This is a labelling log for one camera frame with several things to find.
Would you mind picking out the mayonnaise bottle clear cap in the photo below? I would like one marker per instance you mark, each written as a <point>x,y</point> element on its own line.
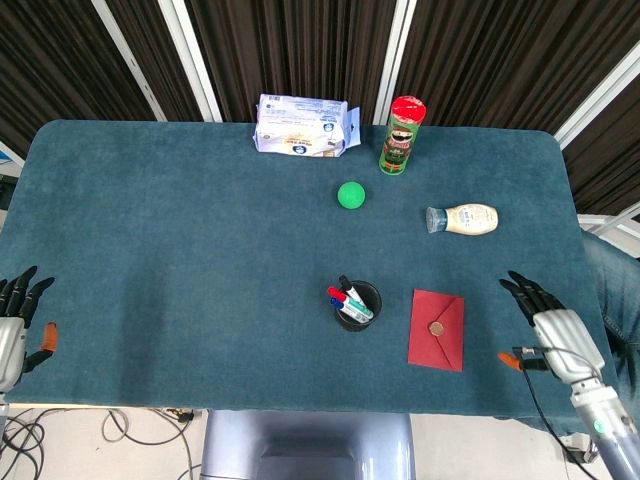
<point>470,219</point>

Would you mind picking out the white metal side frame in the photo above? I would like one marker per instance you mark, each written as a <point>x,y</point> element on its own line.
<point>607,222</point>

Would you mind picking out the blue table cloth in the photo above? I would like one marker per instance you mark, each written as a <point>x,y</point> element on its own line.
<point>200,260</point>

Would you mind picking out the black pen cup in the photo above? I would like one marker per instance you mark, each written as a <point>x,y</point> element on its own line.
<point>367,320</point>

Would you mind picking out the white marker with black cap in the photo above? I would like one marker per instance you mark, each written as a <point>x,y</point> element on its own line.
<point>356,299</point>

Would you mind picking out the green ball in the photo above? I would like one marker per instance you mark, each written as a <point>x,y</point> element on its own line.
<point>351,195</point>

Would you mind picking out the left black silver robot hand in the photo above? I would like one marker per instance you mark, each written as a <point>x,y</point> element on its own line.
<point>11,335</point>

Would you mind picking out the green Pringles can red lid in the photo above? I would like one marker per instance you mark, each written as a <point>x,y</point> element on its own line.
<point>400,140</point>

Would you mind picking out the white tissue pack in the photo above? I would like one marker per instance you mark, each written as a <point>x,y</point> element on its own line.
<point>300,127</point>

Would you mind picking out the red envelope gold seal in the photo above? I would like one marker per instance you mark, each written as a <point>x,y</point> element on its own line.
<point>434,345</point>

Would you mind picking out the dark brown pleated curtain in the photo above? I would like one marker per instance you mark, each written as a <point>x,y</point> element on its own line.
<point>300,45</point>

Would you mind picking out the white metal frame post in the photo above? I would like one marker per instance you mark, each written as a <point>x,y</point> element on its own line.
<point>392,60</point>
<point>595,95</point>
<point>192,60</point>
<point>130,60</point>

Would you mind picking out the white marker with blue cap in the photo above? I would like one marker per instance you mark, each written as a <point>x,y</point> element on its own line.
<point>336,302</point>

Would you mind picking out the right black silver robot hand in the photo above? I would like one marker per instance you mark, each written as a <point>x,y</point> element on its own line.
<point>567,340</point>

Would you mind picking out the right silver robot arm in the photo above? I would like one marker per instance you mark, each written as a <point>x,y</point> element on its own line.
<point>607,425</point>

